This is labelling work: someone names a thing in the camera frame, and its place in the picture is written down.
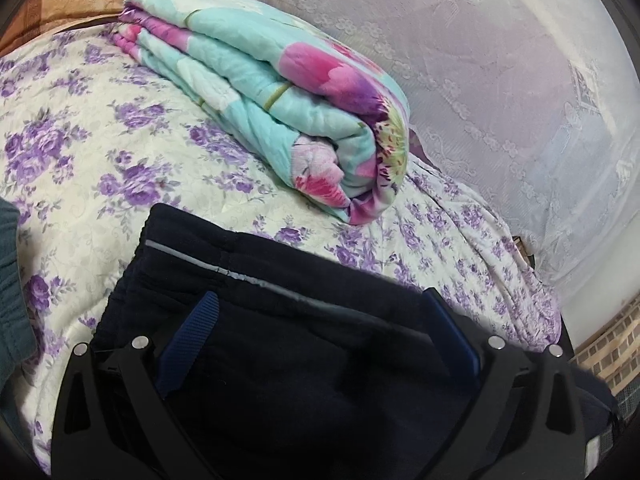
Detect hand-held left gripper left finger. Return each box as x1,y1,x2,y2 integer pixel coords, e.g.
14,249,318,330
52,290,221,480

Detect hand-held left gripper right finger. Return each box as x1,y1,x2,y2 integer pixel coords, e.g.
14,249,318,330
422,287,588,480

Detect dark navy pants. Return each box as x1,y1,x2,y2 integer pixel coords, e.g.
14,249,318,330
92,203,621,480

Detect tan patterned cloth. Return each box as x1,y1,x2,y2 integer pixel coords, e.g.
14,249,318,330
570,295,640,396

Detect teal cloth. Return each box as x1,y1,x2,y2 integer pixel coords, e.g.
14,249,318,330
0,200,38,381

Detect purple floral bedsheet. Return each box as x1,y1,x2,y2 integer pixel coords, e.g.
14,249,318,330
0,25,563,480

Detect white lace curtain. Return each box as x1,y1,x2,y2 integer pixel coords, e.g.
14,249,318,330
165,0,640,341

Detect folded turquoise pink floral quilt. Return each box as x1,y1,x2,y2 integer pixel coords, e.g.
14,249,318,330
111,0,412,226

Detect orange brown blanket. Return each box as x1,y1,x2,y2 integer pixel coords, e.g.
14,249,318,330
0,0,206,58

